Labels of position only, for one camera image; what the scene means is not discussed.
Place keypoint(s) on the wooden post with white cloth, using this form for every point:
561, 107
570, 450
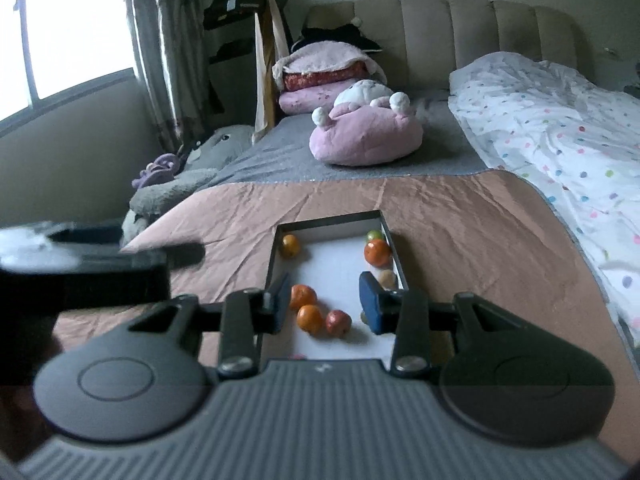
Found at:
265, 70

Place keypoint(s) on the black exercise machine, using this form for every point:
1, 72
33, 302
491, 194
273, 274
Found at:
232, 5

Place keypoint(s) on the pink plush toy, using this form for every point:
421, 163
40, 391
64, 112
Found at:
365, 135

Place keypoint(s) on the black cloth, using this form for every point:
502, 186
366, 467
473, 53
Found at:
345, 35

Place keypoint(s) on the white polka dot duvet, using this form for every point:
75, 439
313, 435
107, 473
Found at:
560, 135

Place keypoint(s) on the large orange with stem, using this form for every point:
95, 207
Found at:
377, 253

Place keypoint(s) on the purple toy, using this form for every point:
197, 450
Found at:
157, 170

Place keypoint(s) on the green apple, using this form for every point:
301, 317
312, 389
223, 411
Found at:
373, 236
364, 318

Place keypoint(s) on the red apple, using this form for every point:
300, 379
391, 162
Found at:
338, 323

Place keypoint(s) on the red patterned pillow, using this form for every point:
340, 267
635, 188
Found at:
320, 79

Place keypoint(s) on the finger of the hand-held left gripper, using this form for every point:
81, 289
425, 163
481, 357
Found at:
185, 255

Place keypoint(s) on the light pink fluffy towel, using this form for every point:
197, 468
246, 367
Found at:
325, 57

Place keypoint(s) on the pink bedspread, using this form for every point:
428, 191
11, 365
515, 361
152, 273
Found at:
450, 220

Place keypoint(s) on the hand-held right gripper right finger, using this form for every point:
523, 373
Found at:
370, 305

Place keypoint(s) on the beige padded headboard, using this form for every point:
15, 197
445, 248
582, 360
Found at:
450, 30

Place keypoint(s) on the brown kiwi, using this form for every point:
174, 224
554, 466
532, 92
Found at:
387, 278

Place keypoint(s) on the black box with white inside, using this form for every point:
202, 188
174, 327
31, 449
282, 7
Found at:
330, 270

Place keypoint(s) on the window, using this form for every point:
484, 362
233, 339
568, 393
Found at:
65, 25

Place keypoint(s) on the pink pillow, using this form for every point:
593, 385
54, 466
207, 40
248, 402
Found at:
310, 99

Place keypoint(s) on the grey plush toy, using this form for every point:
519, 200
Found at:
200, 175

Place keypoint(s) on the patterned curtain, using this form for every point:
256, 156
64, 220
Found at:
170, 50

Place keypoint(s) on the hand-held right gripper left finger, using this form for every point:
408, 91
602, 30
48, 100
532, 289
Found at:
280, 305

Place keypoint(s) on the grey blanket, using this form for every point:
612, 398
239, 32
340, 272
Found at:
280, 155

